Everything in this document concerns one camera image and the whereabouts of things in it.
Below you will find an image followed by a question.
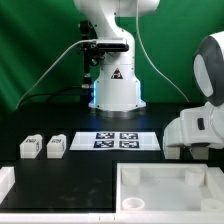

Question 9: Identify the black camera on stand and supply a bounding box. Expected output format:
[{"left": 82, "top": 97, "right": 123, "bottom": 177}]
[{"left": 91, "top": 38, "right": 129, "bottom": 52}]

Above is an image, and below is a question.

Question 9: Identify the white left obstacle block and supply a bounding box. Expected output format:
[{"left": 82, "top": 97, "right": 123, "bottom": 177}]
[{"left": 0, "top": 167, "right": 15, "bottom": 204}]

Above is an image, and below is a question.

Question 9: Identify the paper sheet with markers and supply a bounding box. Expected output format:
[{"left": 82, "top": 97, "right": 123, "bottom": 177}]
[{"left": 70, "top": 131, "right": 160, "bottom": 151}]

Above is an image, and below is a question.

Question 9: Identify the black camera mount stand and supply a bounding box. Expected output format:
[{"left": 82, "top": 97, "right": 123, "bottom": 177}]
[{"left": 78, "top": 20, "right": 96, "bottom": 103}]

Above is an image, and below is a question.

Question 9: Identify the black cable on table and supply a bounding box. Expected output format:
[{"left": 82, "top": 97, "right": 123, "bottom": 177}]
[{"left": 18, "top": 85, "right": 84, "bottom": 108}]

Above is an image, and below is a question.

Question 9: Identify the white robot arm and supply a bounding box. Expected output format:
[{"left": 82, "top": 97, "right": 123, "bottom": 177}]
[{"left": 73, "top": 0, "right": 160, "bottom": 117}]

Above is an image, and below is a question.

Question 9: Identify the grey camera cable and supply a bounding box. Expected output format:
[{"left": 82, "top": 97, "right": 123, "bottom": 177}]
[{"left": 15, "top": 38, "right": 98, "bottom": 110}]

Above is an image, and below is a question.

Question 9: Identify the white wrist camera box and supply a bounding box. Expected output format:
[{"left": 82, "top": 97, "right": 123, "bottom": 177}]
[{"left": 163, "top": 102, "right": 224, "bottom": 149}]

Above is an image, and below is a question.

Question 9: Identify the white square tabletop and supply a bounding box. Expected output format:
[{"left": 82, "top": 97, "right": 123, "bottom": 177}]
[{"left": 116, "top": 163, "right": 224, "bottom": 213}]

